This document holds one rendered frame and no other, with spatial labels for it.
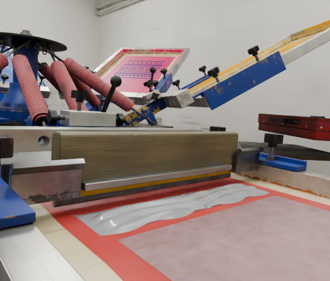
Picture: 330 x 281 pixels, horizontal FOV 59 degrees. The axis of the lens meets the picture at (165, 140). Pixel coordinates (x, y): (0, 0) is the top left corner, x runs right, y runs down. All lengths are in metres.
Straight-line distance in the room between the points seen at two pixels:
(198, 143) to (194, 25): 2.92
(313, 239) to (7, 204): 0.35
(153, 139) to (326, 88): 2.13
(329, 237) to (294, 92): 2.22
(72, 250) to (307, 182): 0.47
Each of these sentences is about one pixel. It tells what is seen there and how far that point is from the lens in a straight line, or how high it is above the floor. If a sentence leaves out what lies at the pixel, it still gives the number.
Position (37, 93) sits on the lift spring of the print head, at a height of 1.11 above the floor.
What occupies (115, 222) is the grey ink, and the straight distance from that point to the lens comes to 0.37.
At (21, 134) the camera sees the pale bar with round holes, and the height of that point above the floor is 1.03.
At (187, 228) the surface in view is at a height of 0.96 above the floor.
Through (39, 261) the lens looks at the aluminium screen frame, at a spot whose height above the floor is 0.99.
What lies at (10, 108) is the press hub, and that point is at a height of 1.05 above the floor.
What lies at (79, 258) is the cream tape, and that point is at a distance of 0.31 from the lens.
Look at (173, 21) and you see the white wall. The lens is 3.68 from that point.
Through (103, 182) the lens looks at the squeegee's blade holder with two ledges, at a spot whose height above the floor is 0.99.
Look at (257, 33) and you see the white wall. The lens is 2.87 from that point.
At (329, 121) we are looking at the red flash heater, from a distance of 1.31.
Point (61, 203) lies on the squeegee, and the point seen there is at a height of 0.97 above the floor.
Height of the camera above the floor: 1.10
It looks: 7 degrees down
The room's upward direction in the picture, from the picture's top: 4 degrees clockwise
